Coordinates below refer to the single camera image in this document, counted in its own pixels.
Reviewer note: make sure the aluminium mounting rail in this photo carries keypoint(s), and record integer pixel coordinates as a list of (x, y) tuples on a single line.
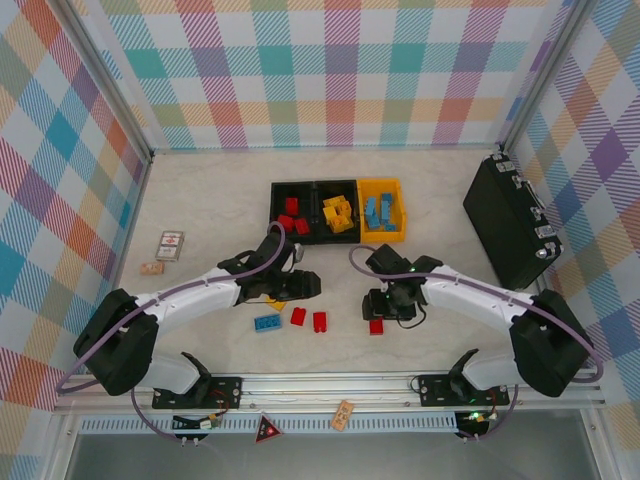
[(325, 387)]

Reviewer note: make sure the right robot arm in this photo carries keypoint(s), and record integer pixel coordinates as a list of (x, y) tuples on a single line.
[(475, 295)]

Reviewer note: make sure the black storage bin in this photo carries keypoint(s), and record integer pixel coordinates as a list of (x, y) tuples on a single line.
[(280, 235), (320, 237)]

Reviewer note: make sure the blue eight-stud lego brick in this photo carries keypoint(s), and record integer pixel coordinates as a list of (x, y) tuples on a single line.
[(267, 323)]

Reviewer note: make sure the aluminium frame post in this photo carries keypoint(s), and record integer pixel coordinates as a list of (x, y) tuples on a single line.
[(110, 85), (545, 75)]

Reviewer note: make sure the black hard case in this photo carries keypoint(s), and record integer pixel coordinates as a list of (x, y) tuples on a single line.
[(505, 225)]

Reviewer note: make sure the yellow storage bin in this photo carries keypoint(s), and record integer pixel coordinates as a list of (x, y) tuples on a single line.
[(400, 200)]

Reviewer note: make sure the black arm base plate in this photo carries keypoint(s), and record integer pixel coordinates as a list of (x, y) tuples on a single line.
[(225, 390), (435, 387)]

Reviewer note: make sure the small circuit board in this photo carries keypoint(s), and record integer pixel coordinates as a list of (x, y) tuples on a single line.
[(200, 423), (475, 417)]

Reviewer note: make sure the orange hanging tag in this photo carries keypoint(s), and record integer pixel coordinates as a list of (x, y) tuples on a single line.
[(343, 414)]

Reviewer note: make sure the yellow lego brick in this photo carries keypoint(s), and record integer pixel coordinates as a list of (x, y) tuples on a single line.
[(331, 212), (276, 305), (341, 224), (346, 205)]

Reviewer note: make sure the red triangle sign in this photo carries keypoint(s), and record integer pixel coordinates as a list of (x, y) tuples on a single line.
[(268, 431)]

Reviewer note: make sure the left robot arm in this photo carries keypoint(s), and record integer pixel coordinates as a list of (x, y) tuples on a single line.
[(190, 295)]

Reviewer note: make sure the red lego brick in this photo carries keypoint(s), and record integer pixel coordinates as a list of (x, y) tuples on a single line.
[(376, 328), (320, 322), (291, 205), (286, 223), (302, 226), (299, 316)]

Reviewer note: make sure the playing card box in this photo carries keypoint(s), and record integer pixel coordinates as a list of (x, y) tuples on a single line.
[(170, 246)]

